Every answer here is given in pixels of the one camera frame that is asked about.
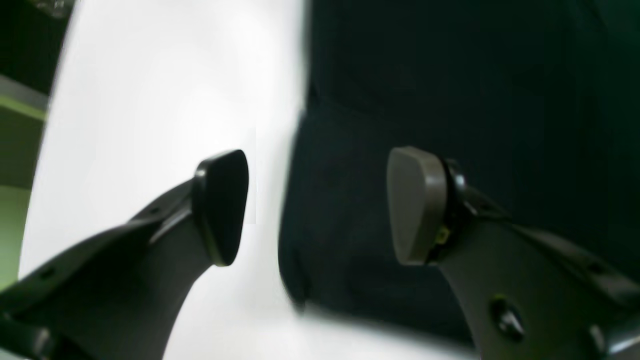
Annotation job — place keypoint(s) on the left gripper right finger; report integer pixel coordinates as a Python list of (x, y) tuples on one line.
[(526, 294)]

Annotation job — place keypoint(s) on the black printed T-shirt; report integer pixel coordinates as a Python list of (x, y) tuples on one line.
[(537, 100)]

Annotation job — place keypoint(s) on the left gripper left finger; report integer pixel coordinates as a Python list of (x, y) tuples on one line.
[(117, 294)]

